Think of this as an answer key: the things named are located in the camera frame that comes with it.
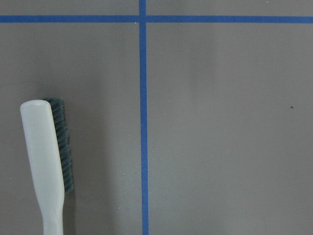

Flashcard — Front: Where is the white hand brush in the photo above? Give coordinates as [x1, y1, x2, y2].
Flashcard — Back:
[20, 97, 74, 235]

